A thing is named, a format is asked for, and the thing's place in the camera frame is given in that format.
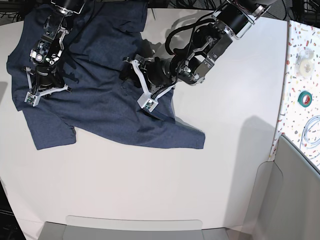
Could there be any grey chair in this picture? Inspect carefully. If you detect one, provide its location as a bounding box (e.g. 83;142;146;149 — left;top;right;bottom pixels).
246;134;320;240
39;215;229;240

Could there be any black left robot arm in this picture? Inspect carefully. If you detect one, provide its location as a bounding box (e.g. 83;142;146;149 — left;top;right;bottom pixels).
120;0;273;95

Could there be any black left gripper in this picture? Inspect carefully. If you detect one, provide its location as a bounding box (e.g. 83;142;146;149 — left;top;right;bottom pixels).
119;56;174;92

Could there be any coiled white cable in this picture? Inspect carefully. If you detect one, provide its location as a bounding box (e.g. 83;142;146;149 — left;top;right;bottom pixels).
301;114;320;150

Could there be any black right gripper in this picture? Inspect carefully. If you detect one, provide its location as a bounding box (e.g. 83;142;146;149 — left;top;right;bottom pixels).
34;65;64;88

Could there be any clear tape dispenser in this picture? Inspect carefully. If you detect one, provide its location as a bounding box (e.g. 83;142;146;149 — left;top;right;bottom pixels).
295;48;315;79

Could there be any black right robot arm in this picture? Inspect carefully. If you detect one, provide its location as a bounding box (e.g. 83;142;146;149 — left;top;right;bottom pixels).
28;0;86;91

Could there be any grey chair front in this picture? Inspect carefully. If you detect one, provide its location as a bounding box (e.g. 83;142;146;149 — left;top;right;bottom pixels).
39;215;229;240

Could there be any green tape roll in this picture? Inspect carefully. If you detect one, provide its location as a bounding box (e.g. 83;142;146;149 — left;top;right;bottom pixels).
298;91;313;108

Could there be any grey chair right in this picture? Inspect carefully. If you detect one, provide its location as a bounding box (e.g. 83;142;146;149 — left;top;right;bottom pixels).
246;134;320;240

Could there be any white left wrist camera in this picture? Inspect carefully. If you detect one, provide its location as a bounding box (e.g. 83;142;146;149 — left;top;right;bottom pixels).
122;54;177;113

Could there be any speckled white side table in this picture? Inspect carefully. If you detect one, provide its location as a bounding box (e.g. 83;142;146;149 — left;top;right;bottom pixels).
269;20;320;168

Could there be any blue t-shirt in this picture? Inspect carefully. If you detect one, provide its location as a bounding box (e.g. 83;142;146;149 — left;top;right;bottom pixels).
6;1;205;150

